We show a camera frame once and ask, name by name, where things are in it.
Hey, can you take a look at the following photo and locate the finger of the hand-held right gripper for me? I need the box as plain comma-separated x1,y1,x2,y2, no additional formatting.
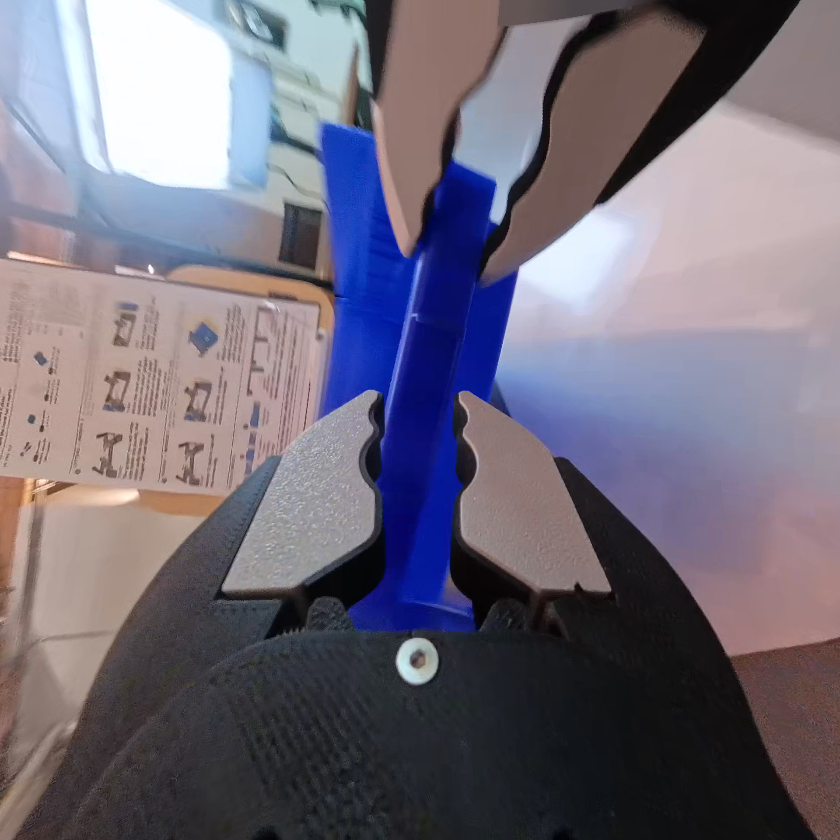
371,0,510,259
478,10,711,287

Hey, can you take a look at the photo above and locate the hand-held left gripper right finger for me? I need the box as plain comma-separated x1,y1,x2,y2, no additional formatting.
451,390,615,609

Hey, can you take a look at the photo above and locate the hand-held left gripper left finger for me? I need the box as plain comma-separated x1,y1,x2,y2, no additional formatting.
222,390,385,602

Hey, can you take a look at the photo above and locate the blue plastic bin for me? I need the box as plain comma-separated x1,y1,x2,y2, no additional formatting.
318,121,519,634

